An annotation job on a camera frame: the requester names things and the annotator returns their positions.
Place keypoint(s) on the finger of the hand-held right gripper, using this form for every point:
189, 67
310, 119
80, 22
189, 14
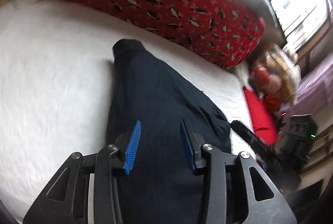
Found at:
256, 143

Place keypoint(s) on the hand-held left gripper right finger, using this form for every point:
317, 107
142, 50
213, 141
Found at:
187, 147

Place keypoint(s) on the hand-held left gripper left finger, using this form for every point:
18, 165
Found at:
132, 147

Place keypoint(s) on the plain red cloth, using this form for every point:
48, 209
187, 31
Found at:
260, 117

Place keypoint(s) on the stuffed toy pile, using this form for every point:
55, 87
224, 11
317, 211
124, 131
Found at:
275, 75

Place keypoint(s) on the purple blanket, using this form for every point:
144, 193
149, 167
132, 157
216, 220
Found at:
316, 86

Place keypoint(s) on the dark navy garment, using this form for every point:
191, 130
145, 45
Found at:
158, 99

